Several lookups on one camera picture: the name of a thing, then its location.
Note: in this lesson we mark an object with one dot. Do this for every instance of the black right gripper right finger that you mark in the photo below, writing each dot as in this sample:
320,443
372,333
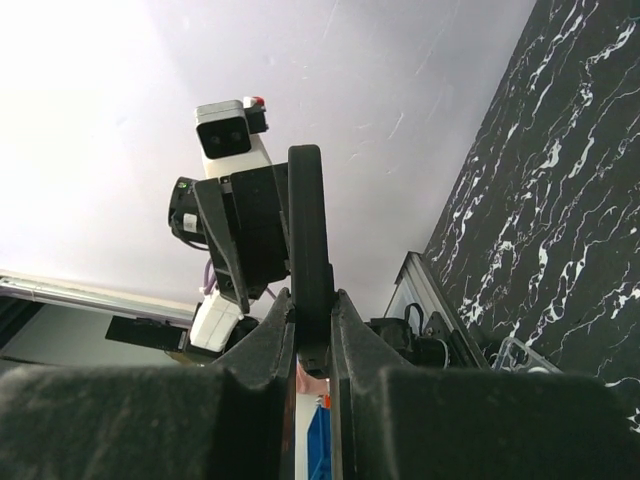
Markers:
393,420

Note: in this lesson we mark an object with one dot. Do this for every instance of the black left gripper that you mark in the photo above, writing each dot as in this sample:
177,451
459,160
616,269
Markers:
241,220

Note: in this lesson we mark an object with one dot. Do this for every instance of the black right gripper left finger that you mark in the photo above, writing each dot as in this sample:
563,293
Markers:
232,419

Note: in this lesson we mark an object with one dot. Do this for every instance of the black smartphone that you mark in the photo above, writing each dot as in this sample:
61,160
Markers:
312,285

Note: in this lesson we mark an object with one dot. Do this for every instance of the clear phone case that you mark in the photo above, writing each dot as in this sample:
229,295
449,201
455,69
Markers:
516,357

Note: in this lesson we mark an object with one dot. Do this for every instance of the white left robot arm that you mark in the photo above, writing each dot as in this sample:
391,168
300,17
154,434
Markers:
218,324

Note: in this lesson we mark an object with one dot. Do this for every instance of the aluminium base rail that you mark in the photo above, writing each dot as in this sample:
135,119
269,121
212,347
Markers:
52,323

